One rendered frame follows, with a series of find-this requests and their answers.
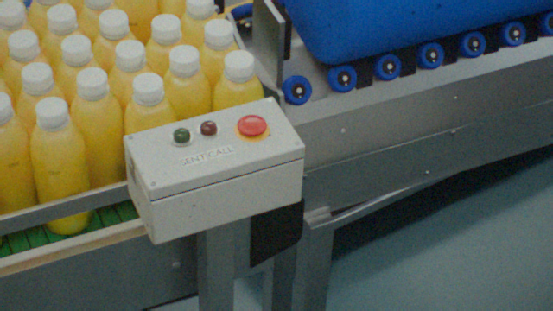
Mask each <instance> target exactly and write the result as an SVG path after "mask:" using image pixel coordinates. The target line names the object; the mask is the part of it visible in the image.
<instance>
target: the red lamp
mask: <svg viewBox="0 0 553 311"><path fill-rule="evenodd" d="M217 131H218V126H217V124H216V123H215V122H214V121H212V120H206V121H204V122H202V123H201V124H200V132H201V133H202V134H204V135H207V136H211V135H213V134H215V133H216V132H217Z"/></svg>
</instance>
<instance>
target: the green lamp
mask: <svg viewBox="0 0 553 311"><path fill-rule="evenodd" d="M190 138H191V133H190V131H189V129H187V128H184V127H180V128H177V129H175V130H174V132H173V139H174V140H175V141H176V142H178V143H185V142H187V141H188V140H189V139H190Z"/></svg>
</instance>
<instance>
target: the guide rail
mask: <svg viewBox="0 0 553 311"><path fill-rule="evenodd" d="M128 199H131V196H130V193H129V188H128V180H125V181H120V182H117V183H113V184H110V185H107V186H103V187H98V188H94V189H92V190H88V191H85V192H82V193H79V194H73V195H70V196H67V197H64V198H60V199H57V200H51V201H49V202H45V203H42V204H39V205H35V206H31V207H28V208H24V209H21V210H18V211H14V212H12V213H6V214H3V215H0V236H2V235H5V234H8V233H12V232H17V231H20V230H23V229H26V228H30V227H32V226H35V225H40V224H43V223H47V222H49V221H53V220H56V219H61V218H65V217H67V216H71V215H74V214H77V213H82V212H85V211H89V210H92V209H95V208H98V207H102V206H107V205H110V204H113V203H116V202H119V201H123V200H128Z"/></svg>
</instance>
